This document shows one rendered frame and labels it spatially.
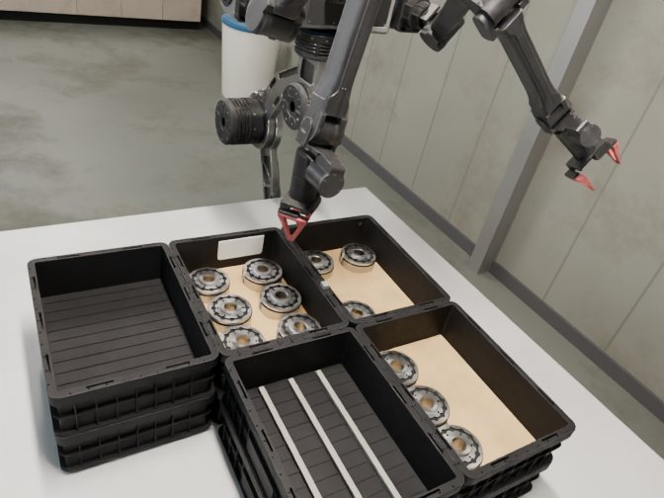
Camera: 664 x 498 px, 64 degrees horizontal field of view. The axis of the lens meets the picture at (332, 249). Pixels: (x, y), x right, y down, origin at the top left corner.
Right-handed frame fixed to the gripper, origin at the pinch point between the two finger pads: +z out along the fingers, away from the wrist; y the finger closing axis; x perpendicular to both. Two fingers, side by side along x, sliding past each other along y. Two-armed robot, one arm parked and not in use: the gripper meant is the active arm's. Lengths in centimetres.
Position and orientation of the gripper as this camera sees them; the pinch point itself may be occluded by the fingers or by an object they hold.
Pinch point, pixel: (295, 230)
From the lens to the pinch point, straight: 120.2
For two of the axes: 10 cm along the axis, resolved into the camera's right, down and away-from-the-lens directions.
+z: -1.9, 8.0, 5.7
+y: 2.8, -5.1, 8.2
